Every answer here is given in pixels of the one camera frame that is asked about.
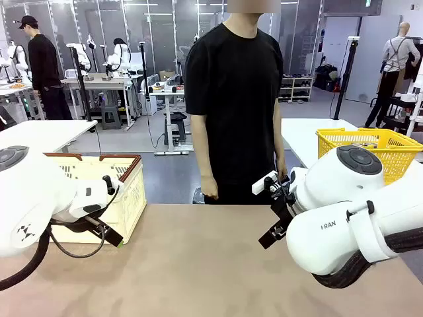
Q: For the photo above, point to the cream basket with brown rim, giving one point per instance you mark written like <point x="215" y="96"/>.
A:
<point x="132" y="198"/>

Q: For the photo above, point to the beige lab desk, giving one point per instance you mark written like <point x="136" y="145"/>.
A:
<point x="99" y="85"/>

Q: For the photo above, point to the white side table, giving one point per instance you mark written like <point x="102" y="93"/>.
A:
<point x="49" y="132"/>
<point x="304" y="138"/>

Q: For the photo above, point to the white shoe rack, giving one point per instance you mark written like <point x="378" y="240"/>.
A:
<point x="295" y="78"/>

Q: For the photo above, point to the person in black t-shirt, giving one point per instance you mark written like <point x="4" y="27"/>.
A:
<point x="231" y="99"/>

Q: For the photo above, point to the person's left hand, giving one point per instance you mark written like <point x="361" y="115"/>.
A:
<point x="282" y="170"/>

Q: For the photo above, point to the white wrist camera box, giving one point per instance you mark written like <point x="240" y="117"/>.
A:
<point x="262" y="185"/>
<point x="119" y="189"/>

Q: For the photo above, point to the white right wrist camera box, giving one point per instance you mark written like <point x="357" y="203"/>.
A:
<point x="262" y="185"/>

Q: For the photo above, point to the person's right hand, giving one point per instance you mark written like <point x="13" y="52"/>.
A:
<point x="209" y="188"/>

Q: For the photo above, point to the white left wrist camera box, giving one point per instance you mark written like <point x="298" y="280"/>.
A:
<point x="119" y="189"/>

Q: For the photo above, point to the black stool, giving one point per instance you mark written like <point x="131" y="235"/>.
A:
<point x="176" y="122"/>

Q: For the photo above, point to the mannequin with grey apron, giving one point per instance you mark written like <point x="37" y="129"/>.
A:
<point x="395" y="53"/>

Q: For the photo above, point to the grey step stool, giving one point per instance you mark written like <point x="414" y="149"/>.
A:
<point x="110" y="117"/>

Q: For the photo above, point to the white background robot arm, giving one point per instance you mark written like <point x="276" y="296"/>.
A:
<point x="82" y="56"/>
<point x="20" y="56"/>
<point x="119" y="56"/>

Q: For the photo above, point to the person's left forearm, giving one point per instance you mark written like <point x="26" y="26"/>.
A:
<point x="279" y="148"/>

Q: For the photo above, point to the background person in black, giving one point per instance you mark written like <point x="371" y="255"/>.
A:
<point x="43" y="66"/>

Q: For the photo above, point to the person's right forearm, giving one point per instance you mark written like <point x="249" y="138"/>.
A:
<point x="203" y="158"/>

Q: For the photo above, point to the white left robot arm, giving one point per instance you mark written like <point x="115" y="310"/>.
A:
<point x="26" y="198"/>

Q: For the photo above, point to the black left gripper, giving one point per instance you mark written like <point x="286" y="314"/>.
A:
<point x="96" y="226"/>

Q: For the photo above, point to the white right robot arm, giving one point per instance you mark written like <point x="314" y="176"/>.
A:
<point x="330" y="198"/>

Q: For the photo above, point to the white height-adjustable desk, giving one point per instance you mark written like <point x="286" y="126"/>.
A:
<point x="169" y="105"/>

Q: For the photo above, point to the black chair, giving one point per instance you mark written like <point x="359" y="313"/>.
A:
<point x="400" y="109"/>

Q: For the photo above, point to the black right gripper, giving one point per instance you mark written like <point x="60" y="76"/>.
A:
<point x="282" y="204"/>

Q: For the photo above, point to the black tripod pole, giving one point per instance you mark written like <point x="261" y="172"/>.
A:
<point x="345" y="79"/>

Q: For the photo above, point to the black stand pole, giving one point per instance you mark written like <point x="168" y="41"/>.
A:
<point x="145" y="72"/>
<point x="82" y="82"/>

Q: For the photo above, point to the yellow plastic basket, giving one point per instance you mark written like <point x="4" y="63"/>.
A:
<point x="396" y="155"/>

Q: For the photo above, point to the pile of black bags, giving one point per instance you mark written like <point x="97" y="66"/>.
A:
<point x="325" y="76"/>

